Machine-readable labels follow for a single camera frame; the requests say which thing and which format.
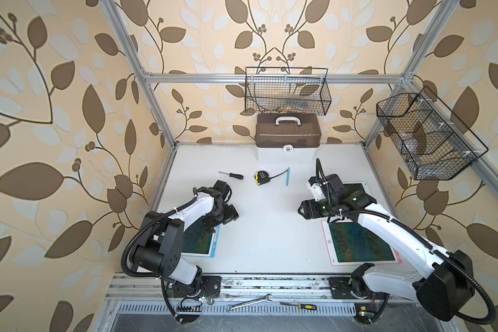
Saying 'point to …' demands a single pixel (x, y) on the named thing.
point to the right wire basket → (434, 142)
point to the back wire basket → (291, 90)
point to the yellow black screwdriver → (301, 306)
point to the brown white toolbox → (288, 137)
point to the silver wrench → (229, 308)
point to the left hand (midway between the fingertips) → (226, 221)
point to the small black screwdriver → (236, 176)
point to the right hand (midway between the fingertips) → (306, 209)
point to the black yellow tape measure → (262, 176)
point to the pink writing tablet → (349, 242)
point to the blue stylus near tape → (288, 176)
